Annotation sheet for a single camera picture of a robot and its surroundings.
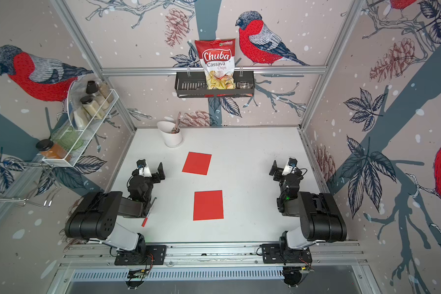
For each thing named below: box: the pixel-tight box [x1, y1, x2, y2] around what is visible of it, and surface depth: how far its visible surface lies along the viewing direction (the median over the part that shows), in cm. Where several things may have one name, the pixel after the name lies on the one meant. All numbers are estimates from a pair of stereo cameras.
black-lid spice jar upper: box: [85, 80, 114, 104], surface depth 85 cm
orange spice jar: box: [35, 138, 67, 159], surface depth 63 cm
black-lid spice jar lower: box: [79, 95, 106, 120], surface depth 78 cm
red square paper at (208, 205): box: [192, 189, 225, 222], surface depth 90 cm
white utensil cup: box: [156, 120, 183, 147], surface depth 110 cm
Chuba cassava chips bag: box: [194, 38, 236, 91], surface depth 83 cm
